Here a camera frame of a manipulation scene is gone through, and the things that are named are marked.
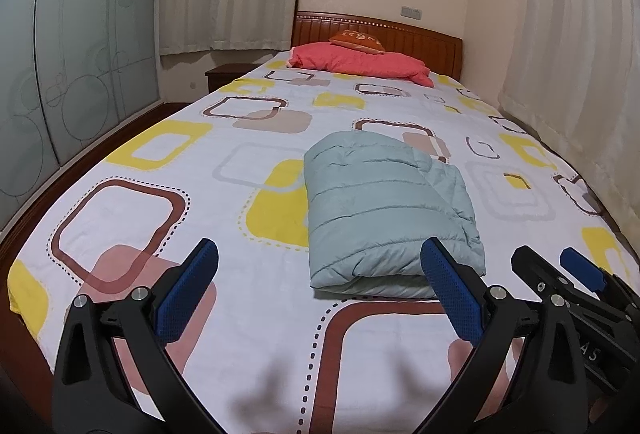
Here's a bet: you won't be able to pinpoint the frosted glass wardrobe doors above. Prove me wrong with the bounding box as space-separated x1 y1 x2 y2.
0 0 166 235

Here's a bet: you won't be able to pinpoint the coral pink pillow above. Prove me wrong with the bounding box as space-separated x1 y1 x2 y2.
287 41 435 88

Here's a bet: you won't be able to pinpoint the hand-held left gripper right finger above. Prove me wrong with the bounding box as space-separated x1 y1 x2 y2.
415 237 597 434

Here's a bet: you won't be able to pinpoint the wooden headboard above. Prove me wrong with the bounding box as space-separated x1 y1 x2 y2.
292 11 463 79

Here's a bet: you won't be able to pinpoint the light green puffer jacket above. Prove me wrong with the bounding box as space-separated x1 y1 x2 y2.
303 130 487 301

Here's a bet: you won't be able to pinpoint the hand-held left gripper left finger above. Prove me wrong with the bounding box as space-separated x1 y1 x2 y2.
52 238 236 434

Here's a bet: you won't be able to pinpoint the bed with patterned sheet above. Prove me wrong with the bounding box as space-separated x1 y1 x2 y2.
0 58 633 434

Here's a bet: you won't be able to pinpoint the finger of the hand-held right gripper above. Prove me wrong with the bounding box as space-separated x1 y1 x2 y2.
510 244 623 322
559 247 640 315

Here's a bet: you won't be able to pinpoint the wooden nightstand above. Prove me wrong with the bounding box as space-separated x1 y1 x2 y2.
204 62 261 92

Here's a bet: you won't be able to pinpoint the orange cushion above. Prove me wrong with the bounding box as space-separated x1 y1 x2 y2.
328 30 386 54

